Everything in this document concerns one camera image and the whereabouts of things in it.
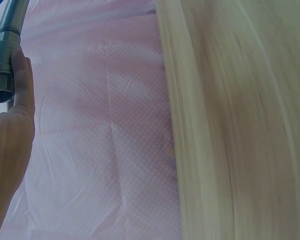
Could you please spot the person's left hand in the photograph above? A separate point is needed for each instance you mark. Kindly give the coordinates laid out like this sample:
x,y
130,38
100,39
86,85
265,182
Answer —
x,y
10,140

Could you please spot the person's left fingers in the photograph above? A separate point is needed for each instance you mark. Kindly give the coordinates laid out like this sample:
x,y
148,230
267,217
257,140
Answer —
x,y
22,80

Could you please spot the grey-green metal flashlight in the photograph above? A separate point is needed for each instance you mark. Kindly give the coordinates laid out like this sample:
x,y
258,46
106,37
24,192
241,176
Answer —
x,y
2,57

